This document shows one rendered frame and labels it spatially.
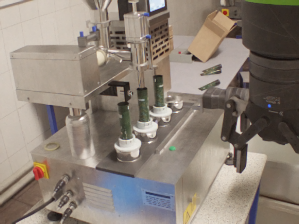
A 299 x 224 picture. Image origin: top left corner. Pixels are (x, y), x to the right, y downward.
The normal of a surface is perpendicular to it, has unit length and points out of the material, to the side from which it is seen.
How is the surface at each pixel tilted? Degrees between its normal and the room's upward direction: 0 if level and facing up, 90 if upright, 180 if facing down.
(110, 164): 0
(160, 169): 0
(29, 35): 90
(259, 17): 90
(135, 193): 90
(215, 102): 90
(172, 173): 0
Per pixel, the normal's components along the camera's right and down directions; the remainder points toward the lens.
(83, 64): 0.89, 0.11
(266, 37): -0.66, 0.36
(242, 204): -0.08, -0.91
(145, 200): -0.44, 0.40
